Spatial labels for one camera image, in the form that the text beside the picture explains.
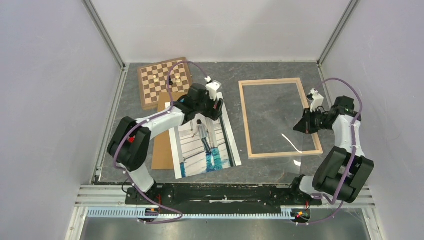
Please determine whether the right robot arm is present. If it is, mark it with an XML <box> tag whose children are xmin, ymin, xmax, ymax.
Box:
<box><xmin>288</xmin><ymin>96</ymin><xmax>374</xmax><ymax>204</ymax></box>

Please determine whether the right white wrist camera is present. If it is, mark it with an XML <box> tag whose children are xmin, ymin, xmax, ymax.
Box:
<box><xmin>306</xmin><ymin>88</ymin><xmax>324</xmax><ymax>113</ymax></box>

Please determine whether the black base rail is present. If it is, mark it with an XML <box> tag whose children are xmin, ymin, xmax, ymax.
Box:
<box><xmin>145</xmin><ymin>183</ymin><xmax>322</xmax><ymax>208</ymax></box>

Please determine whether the wooden picture frame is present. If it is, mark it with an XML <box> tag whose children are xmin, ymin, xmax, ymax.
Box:
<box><xmin>238</xmin><ymin>77</ymin><xmax>324</xmax><ymax>160</ymax></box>

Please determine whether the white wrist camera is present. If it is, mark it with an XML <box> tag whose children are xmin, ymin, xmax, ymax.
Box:
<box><xmin>306</xmin><ymin>88</ymin><xmax>324</xmax><ymax>113</ymax></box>
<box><xmin>204</xmin><ymin>76</ymin><xmax>222</xmax><ymax>101</ymax></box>

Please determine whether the wooden chessboard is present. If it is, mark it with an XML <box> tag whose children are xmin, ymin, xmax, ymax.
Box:
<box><xmin>137</xmin><ymin>57</ymin><xmax>193</xmax><ymax>110</ymax></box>

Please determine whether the printed photo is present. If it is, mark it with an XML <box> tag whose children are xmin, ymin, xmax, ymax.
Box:
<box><xmin>168</xmin><ymin>105</ymin><xmax>242</xmax><ymax>180</ymax></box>

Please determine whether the brown cardboard backing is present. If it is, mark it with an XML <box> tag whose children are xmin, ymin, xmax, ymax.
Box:
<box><xmin>151</xmin><ymin>92</ymin><xmax>174</xmax><ymax>170</ymax></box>

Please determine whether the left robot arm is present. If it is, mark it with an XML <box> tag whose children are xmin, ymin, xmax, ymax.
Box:
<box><xmin>106</xmin><ymin>81</ymin><xmax>224</xmax><ymax>204</ymax></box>

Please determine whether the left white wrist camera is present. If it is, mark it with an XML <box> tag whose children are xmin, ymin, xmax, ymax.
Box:
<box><xmin>204</xmin><ymin>76</ymin><xmax>222</xmax><ymax>101</ymax></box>

